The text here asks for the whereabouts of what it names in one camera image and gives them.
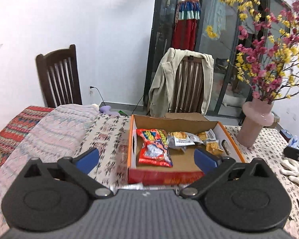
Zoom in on pink glass vase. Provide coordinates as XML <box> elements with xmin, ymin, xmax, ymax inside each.
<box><xmin>237</xmin><ymin>98</ymin><xmax>274</xmax><ymax>148</ymax></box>

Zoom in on red patterned cloth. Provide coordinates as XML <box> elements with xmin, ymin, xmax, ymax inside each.
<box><xmin>0</xmin><ymin>106</ymin><xmax>55</xmax><ymax>182</ymax></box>

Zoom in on pale quilted blanket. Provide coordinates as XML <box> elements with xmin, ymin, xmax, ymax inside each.
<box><xmin>0</xmin><ymin>104</ymin><xmax>100</xmax><ymax>239</ymax></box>

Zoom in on red snack packet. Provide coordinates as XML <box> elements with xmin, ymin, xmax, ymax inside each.
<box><xmin>136</xmin><ymin>129</ymin><xmax>173</xmax><ymax>168</ymax></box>

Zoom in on black power cable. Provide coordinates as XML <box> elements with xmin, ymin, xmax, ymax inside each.
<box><xmin>90</xmin><ymin>86</ymin><xmax>105</xmax><ymax>104</ymax></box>

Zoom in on small silver orange snack packet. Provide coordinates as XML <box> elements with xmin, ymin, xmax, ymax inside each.
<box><xmin>167</xmin><ymin>131</ymin><xmax>195</xmax><ymax>147</ymax></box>
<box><xmin>196</xmin><ymin>129</ymin><xmax>217</xmax><ymax>142</ymax></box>

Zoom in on white snack packet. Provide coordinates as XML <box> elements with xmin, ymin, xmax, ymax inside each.
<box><xmin>110</xmin><ymin>182</ymin><xmax>144</xmax><ymax>192</ymax></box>

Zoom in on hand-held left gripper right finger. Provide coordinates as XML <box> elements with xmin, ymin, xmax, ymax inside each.
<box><xmin>179</xmin><ymin>148</ymin><xmax>277</xmax><ymax>200</ymax></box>

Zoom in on white knit glove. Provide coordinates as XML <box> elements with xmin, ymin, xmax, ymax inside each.
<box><xmin>280</xmin><ymin>159</ymin><xmax>299</xmax><ymax>186</ymax></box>

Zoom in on blue white tissue packet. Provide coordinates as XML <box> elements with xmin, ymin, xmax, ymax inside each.
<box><xmin>288</xmin><ymin>136</ymin><xmax>299</xmax><ymax>150</ymax></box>

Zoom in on brown wooden chair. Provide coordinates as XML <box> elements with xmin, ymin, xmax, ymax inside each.
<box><xmin>168</xmin><ymin>55</ymin><xmax>207</xmax><ymax>115</ymax></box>

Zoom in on small yellow snack packet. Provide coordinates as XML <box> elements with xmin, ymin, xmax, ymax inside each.
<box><xmin>206</xmin><ymin>141</ymin><xmax>224</xmax><ymax>157</ymax></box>

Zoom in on red cardboard box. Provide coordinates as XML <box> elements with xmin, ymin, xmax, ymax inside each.
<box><xmin>127</xmin><ymin>113</ymin><xmax>247</xmax><ymax>186</ymax></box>

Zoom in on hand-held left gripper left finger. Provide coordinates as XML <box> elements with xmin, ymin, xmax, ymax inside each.
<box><xmin>17</xmin><ymin>148</ymin><xmax>114</xmax><ymax>200</ymax></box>

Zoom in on hanging red garment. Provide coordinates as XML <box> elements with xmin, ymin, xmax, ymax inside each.
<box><xmin>171</xmin><ymin>0</ymin><xmax>201</xmax><ymax>51</ymax></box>

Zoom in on purple toy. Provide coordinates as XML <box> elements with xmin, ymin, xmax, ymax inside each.
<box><xmin>100</xmin><ymin>105</ymin><xmax>120</xmax><ymax>116</ymax></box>

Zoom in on dark wooden chair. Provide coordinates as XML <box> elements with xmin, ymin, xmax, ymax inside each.
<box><xmin>35</xmin><ymin>44</ymin><xmax>83</xmax><ymax>108</ymax></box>

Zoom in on glass sliding door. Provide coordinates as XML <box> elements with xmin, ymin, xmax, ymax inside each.
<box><xmin>143</xmin><ymin>0</ymin><xmax>299</xmax><ymax>125</ymax></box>

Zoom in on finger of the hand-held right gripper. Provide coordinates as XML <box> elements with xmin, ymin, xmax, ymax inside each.
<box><xmin>283</xmin><ymin>146</ymin><xmax>299</xmax><ymax>165</ymax></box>

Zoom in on beige jacket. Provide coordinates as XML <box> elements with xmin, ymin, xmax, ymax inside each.
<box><xmin>149</xmin><ymin>48</ymin><xmax>214</xmax><ymax>117</ymax></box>

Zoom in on red blossom branches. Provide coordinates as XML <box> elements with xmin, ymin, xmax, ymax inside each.
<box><xmin>235</xmin><ymin>0</ymin><xmax>299</xmax><ymax>104</ymax></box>

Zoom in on small dark blue box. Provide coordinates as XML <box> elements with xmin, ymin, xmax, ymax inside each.
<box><xmin>280</xmin><ymin>129</ymin><xmax>293</xmax><ymax>140</ymax></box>

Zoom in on yellow blossom branches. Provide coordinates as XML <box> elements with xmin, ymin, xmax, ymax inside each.
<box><xmin>206</xmin><ymin>0</ymin><xmax>299</xmax><ymax>100</ymax></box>

